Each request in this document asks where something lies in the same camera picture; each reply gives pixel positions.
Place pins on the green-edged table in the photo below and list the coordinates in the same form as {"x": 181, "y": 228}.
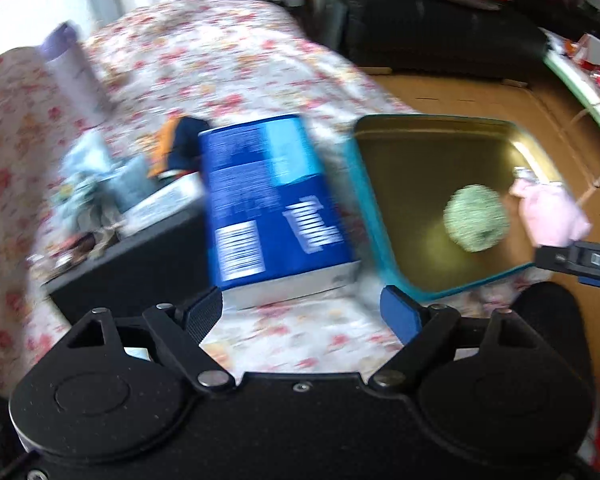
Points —
{"x": 580, "y": 87}

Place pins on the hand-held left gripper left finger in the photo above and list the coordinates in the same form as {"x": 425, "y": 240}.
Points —
{"x": 204, "y": 312}

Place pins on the green scrub ball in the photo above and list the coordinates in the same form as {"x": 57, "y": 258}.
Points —
{"x": 475, "y": 219}

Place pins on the orange and navy cloth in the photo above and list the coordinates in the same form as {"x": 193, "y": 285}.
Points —
{"x": 180, "y": 147}

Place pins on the black box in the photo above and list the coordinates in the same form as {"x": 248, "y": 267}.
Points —
{"x": 135, "y": 270}

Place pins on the red and white packets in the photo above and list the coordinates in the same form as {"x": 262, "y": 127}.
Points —
{"x": 597, "y": 60}

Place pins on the teal tin box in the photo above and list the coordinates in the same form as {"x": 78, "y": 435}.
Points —
{"x": 420, "y": 220}

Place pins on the black sofa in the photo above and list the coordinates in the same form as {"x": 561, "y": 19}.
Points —
{"x": 430, "y": 25}

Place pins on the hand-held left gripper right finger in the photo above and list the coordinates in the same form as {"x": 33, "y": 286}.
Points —
{"x": 397, "y": 314}

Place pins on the blue tissue box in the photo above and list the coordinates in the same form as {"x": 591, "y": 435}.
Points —
{"x": 275, "y": 200}

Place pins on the pink soft cloth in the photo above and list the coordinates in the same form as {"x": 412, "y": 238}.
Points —
{"x": 552, "y": 212}

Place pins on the white flat packet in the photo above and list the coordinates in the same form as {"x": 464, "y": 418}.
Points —
{"x": 165, "y": 202}

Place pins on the floral tablecloth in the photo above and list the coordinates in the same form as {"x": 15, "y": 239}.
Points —
{"x": 220, "y": 65}

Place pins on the white bottle with purple lid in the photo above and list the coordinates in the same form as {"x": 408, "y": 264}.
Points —
{"x": 75, "y": 80}

